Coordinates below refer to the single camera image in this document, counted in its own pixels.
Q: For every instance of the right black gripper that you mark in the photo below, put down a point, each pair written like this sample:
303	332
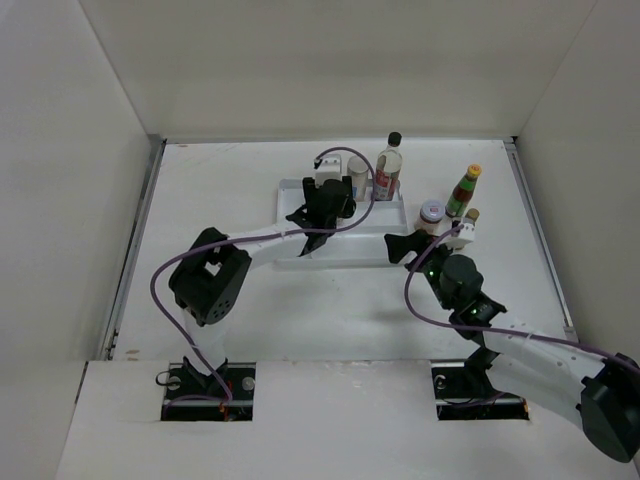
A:
399	246

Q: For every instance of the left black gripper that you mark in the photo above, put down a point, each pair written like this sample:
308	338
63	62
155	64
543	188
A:
311	189

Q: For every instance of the red lid pink jar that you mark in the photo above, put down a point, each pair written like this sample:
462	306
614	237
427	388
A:
430	216

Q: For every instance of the pink label spice jar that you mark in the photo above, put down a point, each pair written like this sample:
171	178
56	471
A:
358	171

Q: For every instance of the tall dark soy sauce bottle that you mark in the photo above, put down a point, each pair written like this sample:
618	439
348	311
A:
388	167

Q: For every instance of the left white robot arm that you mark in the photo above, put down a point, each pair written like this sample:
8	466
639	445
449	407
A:
207	284

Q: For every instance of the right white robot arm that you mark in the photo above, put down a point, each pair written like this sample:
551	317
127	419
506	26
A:
596	391

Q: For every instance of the white divided organizer tray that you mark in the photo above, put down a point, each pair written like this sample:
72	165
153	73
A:
360	247

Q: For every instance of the small yellow label bottle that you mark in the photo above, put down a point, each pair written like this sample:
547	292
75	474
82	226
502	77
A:
471	216

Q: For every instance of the red cap chili sauce bottle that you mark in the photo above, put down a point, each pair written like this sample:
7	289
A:
463	192

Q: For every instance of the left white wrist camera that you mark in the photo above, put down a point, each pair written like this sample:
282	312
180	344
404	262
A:
328	167

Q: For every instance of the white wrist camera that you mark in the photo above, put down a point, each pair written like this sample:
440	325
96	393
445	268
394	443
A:
463	236
328	167

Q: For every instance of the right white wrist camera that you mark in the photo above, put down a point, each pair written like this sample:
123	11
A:
463	236

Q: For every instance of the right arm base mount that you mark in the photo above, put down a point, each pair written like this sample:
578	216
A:
463	392

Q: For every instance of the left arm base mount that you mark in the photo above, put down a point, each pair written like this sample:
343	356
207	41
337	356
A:
193	396

